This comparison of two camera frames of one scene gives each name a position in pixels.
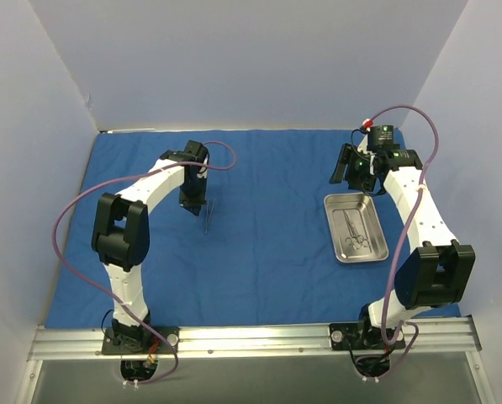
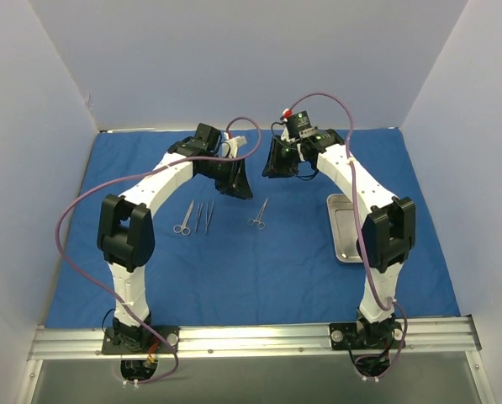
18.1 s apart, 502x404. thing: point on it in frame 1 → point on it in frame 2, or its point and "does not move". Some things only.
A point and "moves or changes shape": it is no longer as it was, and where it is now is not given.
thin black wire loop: x=351 y=135 → x=308 y=178
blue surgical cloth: x=257 y=255 does not move
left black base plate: x=140 y=340 does not move
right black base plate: x=358 y=336 does not move
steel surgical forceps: x=208 y=217 does not move
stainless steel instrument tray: x=355 y=228 does not move
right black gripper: x=351 y=167 → x=281 y=159
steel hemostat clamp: x=360 y=238 moves or changes shape
